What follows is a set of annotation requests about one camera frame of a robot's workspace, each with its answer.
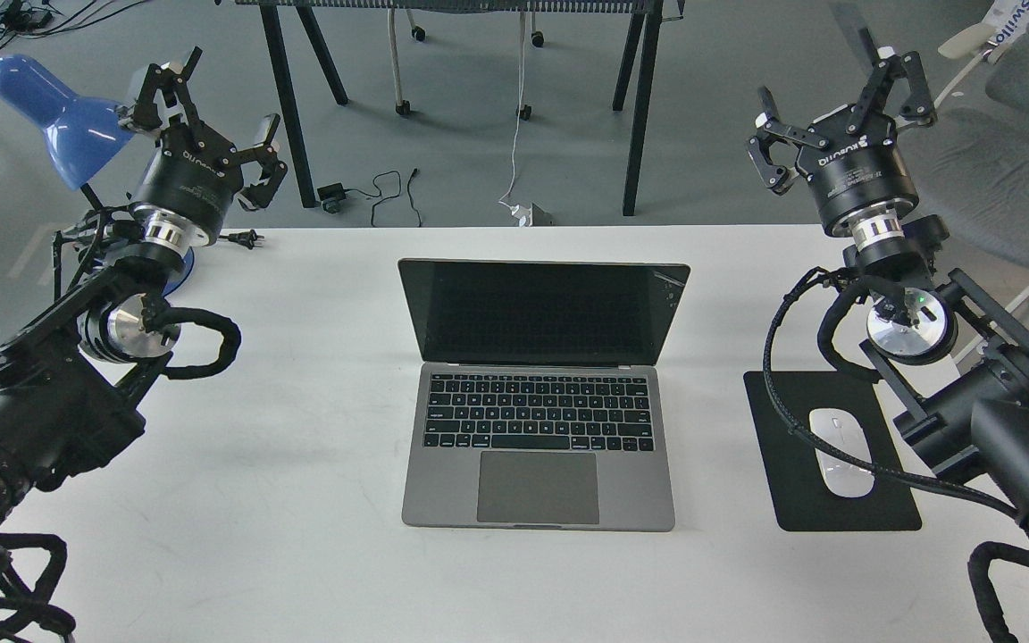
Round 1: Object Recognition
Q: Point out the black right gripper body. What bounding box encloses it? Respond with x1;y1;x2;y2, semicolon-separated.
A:
795;105;919;238

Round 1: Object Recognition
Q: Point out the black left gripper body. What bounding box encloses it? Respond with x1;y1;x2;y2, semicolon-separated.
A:
132;123;244;248

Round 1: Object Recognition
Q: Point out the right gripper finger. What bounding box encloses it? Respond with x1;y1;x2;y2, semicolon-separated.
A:
847;28;936;134
746;86;828;197

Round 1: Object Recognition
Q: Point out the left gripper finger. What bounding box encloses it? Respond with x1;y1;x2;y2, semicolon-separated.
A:
117;47;205;136
230;113;289;212

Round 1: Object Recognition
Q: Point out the grey laptop computer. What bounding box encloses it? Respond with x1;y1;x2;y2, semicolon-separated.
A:
397;259;690;532

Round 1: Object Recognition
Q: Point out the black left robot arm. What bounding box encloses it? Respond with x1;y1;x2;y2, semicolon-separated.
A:
0;48;287;642

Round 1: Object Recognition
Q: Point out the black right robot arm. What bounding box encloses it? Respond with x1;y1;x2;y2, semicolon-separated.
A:
747;26;1029;642

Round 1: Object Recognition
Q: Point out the black power plug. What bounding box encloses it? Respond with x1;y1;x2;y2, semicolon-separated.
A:
217;230;265;251

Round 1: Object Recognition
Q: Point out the grey office chair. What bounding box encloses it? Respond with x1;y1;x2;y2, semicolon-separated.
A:
899;23;1029;329

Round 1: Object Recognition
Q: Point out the blue desk lamp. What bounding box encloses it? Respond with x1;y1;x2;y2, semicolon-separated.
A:
0;53;196;296

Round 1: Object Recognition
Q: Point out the black background table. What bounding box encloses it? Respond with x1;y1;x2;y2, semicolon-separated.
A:
234;0;685;218

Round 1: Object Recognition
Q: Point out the white computer mouse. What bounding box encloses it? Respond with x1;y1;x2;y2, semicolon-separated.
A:
808;407;875;498

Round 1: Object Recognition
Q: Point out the black mouse pad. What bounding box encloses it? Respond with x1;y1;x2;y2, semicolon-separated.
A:
743;371;922;530

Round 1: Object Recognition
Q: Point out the black power adapter cable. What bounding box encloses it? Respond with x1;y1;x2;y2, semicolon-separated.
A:
316;168;424;230

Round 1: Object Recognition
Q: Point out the black cable bundle on floor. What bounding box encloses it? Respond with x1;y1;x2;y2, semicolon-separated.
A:
0;0;154;84

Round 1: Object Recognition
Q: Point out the white charger cable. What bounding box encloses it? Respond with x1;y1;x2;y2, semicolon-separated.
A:
498;9;554;226

